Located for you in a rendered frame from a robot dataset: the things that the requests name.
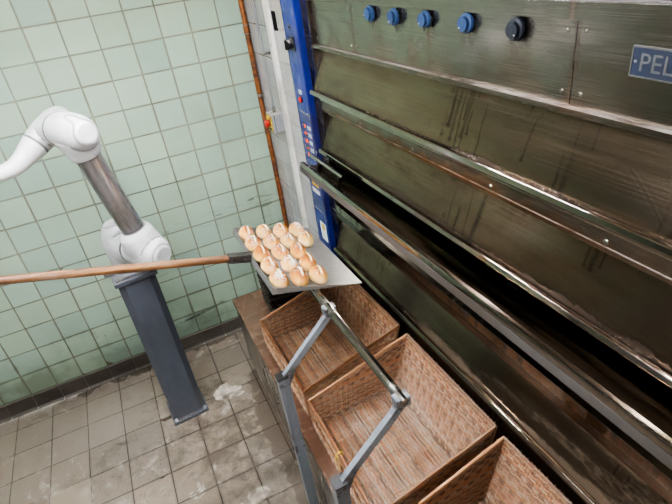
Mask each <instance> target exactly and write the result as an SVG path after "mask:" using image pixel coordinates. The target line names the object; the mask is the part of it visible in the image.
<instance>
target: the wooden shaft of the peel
mask: <svg viewBox="0 0 672 504"><path fill-rule="evenodd" d="M228 262H229V257H228V255H223V256H212V257H201V258H190V259H179V260H168V261H157V262H146V263H136V264H125V265H114V266H103V267H92V268H81V269H70V270H59V271H48V272H38V273H27V274H16V275H5V276H0V285H7V284H17V283H28V282H38V281H48V280H58V279H68V278H78V277H89V276H99V275H109V274H119V273H129V272H139V271H149V270H160V269H170V268H180V267H190V266H200V265H210V264H221V263H228Z"/></svg>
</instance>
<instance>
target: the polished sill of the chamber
mask: <svg viewBox="0 0 672 504"><path fill-rule="evenodd" d="M335 205H336V211H337V212H338V213H339V214H341V215H342V216H343V217H344V218H345V219H347V220H348V221H349V222H350V223H351V224H352V225H354V226H355V227H356V228H357V229H358V230H360V231H361V232H362V233H363V234H364V235H365V236H367V237H368V238H369V239H370V240H371V241H373V242H374V243H375V244H376V245H377V246H379V247H380V248H381V249H382V250H383V251H384V252H386V253H387V254H388V255H389V256H390V257H392V258H393V259H394V260H395V261H396V262H397V263H399V264H400V265H401V266H402V267H403V268H405V269H406V270H407V271H408V272H409V273H410V274H412V275H413V276H414V277H415V278H416V279H418V280H419V281H420V282H421V283H422V284H424V285H425V286H426V287H427V288H428V289H429V290H431V291H432V292H433V293H434V294H435V295H437V296H438V297H439V298H440V299H441V300H442V301H444V302H445V303H446V304H447V305H448V306H450V307H451V308H452V309H453V310H454V311H456V312H457V313H458V314H459V315H460V316H461V317H463V318H464V319H465V320H466V321H467V322H469V323H470V324H471V325H472V326H473V327H474V328H476V329H477V330H478V331H479V332H480V333H482V334H483V335H484V336H485V337H486V338H487V339H489V340H490V341H491V342H492V343H493V344H495V345H496V346H497V347H498V348H499V349H501V350H502V351H503V352H504V353H505V354H506V355H508V356H509V357H510V358H511V359H512V360H514V361H515V362H516V363H517V364H518V365H519V366H521V367H522V368H523V369H524V370H525V371H527V372H528V373H529V374H530V375H531V376H533V377H534V378H535V379H536V380H537V381H538V382H540V383H541V384H542V385H543V386H544V387H546V388H547V389H548V390H549V391H550V392H551V393H553V394H554V395H555V396H556V397H557V398H559V399H560V400H561V401H562V402H563V403H564V404H566V405H567V406H568V407H569V408H570V409H572V410H573V411H574V412H575V413H576V414H578V415H579V416H580V417H581V418H582V419H583V420H585V421H586V422H587V423H588V424H589V425H591V426H592V427H593V428H594V429H595V430H596V431H598V432H599V433H600V434H601V435H602V436H604V437H605V438H606V439H607V440H608V441H610V442H611V443H612V444H613V445H614V446H615V447H617V448H618V449H619V450H620V451H621V452H623V453H624V454H625V455H626V456H627V457H628V458H630V459H631V460H632V461H633V462H634V463H636V464H637V465H638V466H639V467H640V468H641V469H643V470H644V471H645V472H646V473H647V474H649V475H650V476H651V477H652V478H653V479H655V480H656V481H657V482H658V483H659V484H660V485H662V486H663V487H664V488H665V489H666V490H668V491H669V492H670V493H671V494H672V470H671V469H669V468H668V467H667V466H666V465H664V464H663V463H662V462H661V461H659V460H658V459H657V458H656V457H654V456H653V455H652V454H651V453H650V452H648V451H647V450H646V449H645V448H643V447H642V446H641V445H640V444H638V443H637V442H636V441H635V440H633V439H632V438H631V437H630V436H628V435H627V434H626V433H625V432H623V431H622V430H621V429H620V428H618V427H617V426H616V425H615V424H614V423H612V422H611V421H610V420H609V419H607V418H606V417H605V416H604V415H602V414H601V413H600V412H599V411H597V410H596V409H595V408H594V407H592V406H591V405H590V404H589V403H587V402H586V401H585V400H584V399H582V398H581V397H580V396H579V395H577V394H576V393H575V392H574V391H573V390H571V389H570V388H569V387H568V386H566V385H565V384H564V383H563V382H561V381H560V380H559V379H558V378H556V377H555V376H554V375H553V374H551V373H550V372H549V371H548V370H546V369H545V368H544V367H543V366H541V365H540V364H539V363H538V362H536V361H535V360H534V359H533V358H532V357H530V356H529V355H528V354H527V353H525V352H524V351H523V350H522V349H520V348H519V347H518V346H517V345H515V344H514V343H513V342H512V341H510V340H509V339H508V338H507V337H505V336H504V335H503V334H502V333H500V332H499V331H498V330H497V329H495V328H494V327H493V326H492V325H491V324H489V323H488V322H487V321H486V320H484V319H483V318H482V317H481V316H479V315H478V314H477V313H476V312H474V311H473V310H472V309H471V308H469V307H468V306H467V305H466V304H464V303H463V302H462V301H461V300H459V299H458V298H457V297H456V296H455V295H453V294H452V293H451V292H450V291H448V290H447V289H446V288H445V287H443V286H442V285H441V284H440V283H438V282H437V281H436V280H435V279H433V278H432V277H431V276H430V275H428V274H427V273H426V272H425V271H423V270H422V269H421V268H420V267H418V266H417V265H416V264H415V263H414V262H412V261H411V260H410V259H409V258H407V257H406V256H405V255H404V254H402V253H401V252H400V251H399V250H397V249H396V248H395V247H394V246H392V245H391V244H390V243H389V242H387V241H386V240H385V239H384V238H382V237H381V236H380V235H379V234H377V233H376V232H375V231H374V230H373V229H371V228H370V227H369V226H368V225H366V224H365V223H364V222H363V221H361V220H360V219H359V218H358V217H356V216H355V215H354V214H353V213H351V212H350V211H349V210H348V209H346V208H345V207H344V206H343V205H341V204H340V203H337V204H335Z"/></svg>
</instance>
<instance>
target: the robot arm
mask: <svg viewBox="0 0 672 504"><path fill-rule="evenodd" d="M99 138H100V134H99V130H98V128H97V126H96V125H95V123H94V122H93V121H92V120H90V119H89V118H87V117H86V116H84V115H81V114H77V113H73V112H69V111H68V110H67V109H65V108H64V107H61V106H53V107H51V108H49V109H47V110H45V111H44V112H42V113H41V114H40V115H39V116H38V117H37V118H36V119H35V121H34V122H33V123H32V124H31V125H30V126H29V128H28V129H27V131H26V133H25V134H24V135H23V137H22V139H21V140H20V142H19V144H18V146H17V148H16V150H15V151H14V153H13V155H12V156H11V158H10V159H9V160H8V161H6V162H5V163H3V164H1V165H0V182H4V181H8V180H10V179H13V178H15V177H17V176H19V175H20V174H22V173H23V172H25V171H26V170H27V169H28V168H29V167H31V166H32V165H33V164H34V163H35V162H37V161H38V160H39V159H40V158H42V157H43V156H44V155H46V154H47V153H48V152H49V151H50V150H51V149H52V148H53V147H57V148H58V149H59V150H60V151H61V152H62V153H64V154H65V156H66V157H67V158H68V159H69V160H70V161H72V162H74V163H77V165H78V166H79V168H80V169H81V171H82V173H83V174H84V176H85V177H86V179H87V180H88V182H89V183H90V185H91V186H92V188H93V189H94V191H95V193H96V194H97V196H98V197H99V199H100V200H101V202H102V203H103V205H104V206H105V208H106V209H107V211H108V213H109V214H110V216H111V217H112V219H109V220H107V221H106V222H105V223H104V224H103V226H102V227H101V241H102V244H103V247H104V249H105V252H106V254H107V256H108V258H109V260H110V262H111V264H112V265H111V266H114V265H125V264H136V263H146V262H157V261H168V260H170V257H171V254H172V250H171V247H170V245H169V243H168V242H167V240H166V239H164V238H163V237H162V236H161V235H160V234H159V233H158V232H157V231H156V229H155V228H154V227H153V226H152V225H151V224H150V223H149V222H146V221H142V220H141V218H140V216H139V215H138V213H137V212H136V210H135V208H134V207H133V205H132V203H131V202H130V200H129V198H128V197H127V195H126V193H125V192H124V190H123V188H122V187H121V185H120V183H119V182H118V180H117V178H116V177H115V175H114V173H113V172H112V170H111V169H110V167H109V165H108V164H107V162H106V160H105V159H104V157H103V155H102V154H101V144H100V141H99ZM150 271H152V270H149V271H139V272H129V273H119V274H109V275H104V278H106V277H112V276H115V282H116V283H120V282H122V281H124V280H126V279H129V278H132V277H135V276H137V275H140V274H143V273H146V272H150Z"/></svg>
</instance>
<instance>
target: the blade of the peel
mask: <svg viewBox="0 0 672 504"><path fill-rule="evenodd" d="M240 229H241V228H233V235H234V236H235V238H236V240H237V241H238V243H239V244H240V246H241V247H242V249H243V250H244V252H250V253H251V255H252V257H251V262H252V264H253V266H254V267H255V269H256V270H257V272H258V273H259V275H260V276H261V278H262V279H263V281H264V282H265V284H266V285H267V287H268V289H269V290H270V292H271V293H272V295H276V294H283V293H291V292H299V291H306V290H314V289H322V288H329V287H337V286H345V285H352V284H360V283H362V282H361V281H360V280H359V279H358V278H357V277H356V276H355V275H354V274H353V273H352V272H351V271H350V270H349V269H348V268H347V267H346V266H345V265H344V264H343V263H342V262H341V261H340V260H339V259H338V258H337V257H336V256H335V255H334V253H333V252H332V251H331V250H330V249H329V248H328V247H327V246H326V245H325V244H324V243H323V242H322V241H321V240H320V239H319V238H318V237H317V236H316V235H315V234H314V233H313V232H312V231H311V230H310V229H309V228H308V227H305V228H304V231H308V232H309V233H310V234H311V235H312V237H313V245H312V246H311V247H305V249H306V253H310V254H312V255H313V256H314V258H315V259H316V262H317V265H320V266H322V267H323V268H324V269H325V270H326V272H327V275H328V280H327V282H326V283H325V284H317V283H315V282H313V281H312V280H311V279H310V277H309V271H306V270H305V271H306V272H307V274H308V277H309V281H308V283H307V285H306V286H297V285H295V284H294V283H293V282H292V281H291V279H290V273H287V272H285V271H284V270H283V269H282V267H281V261H279V260H277V259H275V258H274V257H273V255H272V253H271V251H272V250H269V249H268V250H269V252H270V256H271V257H272V258H274V259H275V260H276V262H277V264H278V267H279V269H281V270H282V271H284V272H285V274H286V275H287V277H288V280H289V284H288V286H287V287H274V286H273V285H272V284H271V282H270V280H269V277H270V275H267V274H265V273H264V272H263V271H262V269H261V267H260V264H261V263H259V262H257V261H256V260H255V258H254V256H253V252H251V251H249V250H248V249H247V247H246V245H245V241H243V240H242V239H241V238H240V237H239V230H240Z"/></svg>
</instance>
